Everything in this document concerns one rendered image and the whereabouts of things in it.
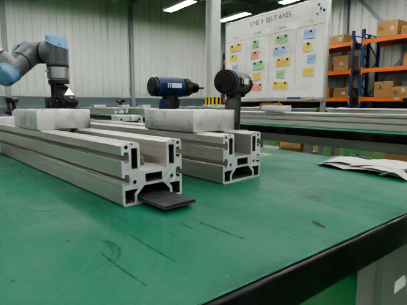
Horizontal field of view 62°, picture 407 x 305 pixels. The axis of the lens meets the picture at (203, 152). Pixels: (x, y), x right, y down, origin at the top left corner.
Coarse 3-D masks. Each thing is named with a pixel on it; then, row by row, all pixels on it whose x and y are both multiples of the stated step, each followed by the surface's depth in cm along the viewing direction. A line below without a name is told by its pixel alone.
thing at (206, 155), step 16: (96, 128) 91; (112, 128) 85; (128, 128) 79; (144, 128) 74; (192, 144) 63; (208, 144) 61; (224, 144) 58; (240, 144) 63; (256, 144) 63; (192, 160) 63; (208, 160) 61; (224, 160) 57; (240, 160) 63; (256, 160) 64; (192, 176) 64; (208, 176) 60; (224, 176) 58; (240, 176) 62; (256, 176) 64
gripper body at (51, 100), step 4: (48, 80) 118; (52, 80) 118; (56, 80) 118; (60, 80) 118; (64, 80) 119; (68, 80) 121; (52, 84) 122; (56, 84) 119; (60, 84) 120; (52, 88) 122; (52, 92) 122; (52, 96) 122; (56, 96) 120; (48, 100) 120; (52, 100) 118; (56, 100) 118; (60, 100) 119; (48, 104) 123; (52, 104) 119; (56, 104) 118; (60, 104) 119; (64, 108) 120; (68, 108) 121; (72, 108) 122
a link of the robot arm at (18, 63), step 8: (0, 48) 109; (0, 56) 108; (8, 56) 109; (16, 56) 112; (24, 56) 114; (0, 64) 107; (8, 64) 108; (16, 64) 110; (24, 64) 113; (0, 72) 107; (8, 72) 107; (16, 72) 110; (24, 72) 114; (0, 80) 109; (8, 80) 108; (16, 80) 111
